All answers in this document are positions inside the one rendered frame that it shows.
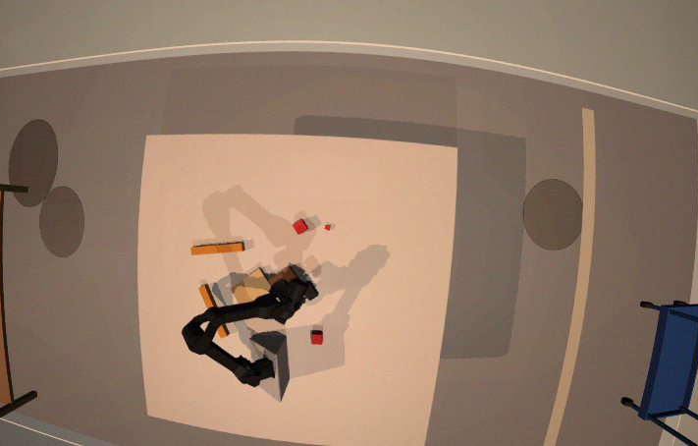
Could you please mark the orange flat bar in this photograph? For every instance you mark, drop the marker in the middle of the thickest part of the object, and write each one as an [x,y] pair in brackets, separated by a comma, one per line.
[209,302]
[217,249]

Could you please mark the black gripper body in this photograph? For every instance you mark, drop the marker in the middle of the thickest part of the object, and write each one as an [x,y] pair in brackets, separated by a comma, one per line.
[310,294]

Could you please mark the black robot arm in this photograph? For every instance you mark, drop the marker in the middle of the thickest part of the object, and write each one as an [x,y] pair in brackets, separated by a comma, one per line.
[265,307]

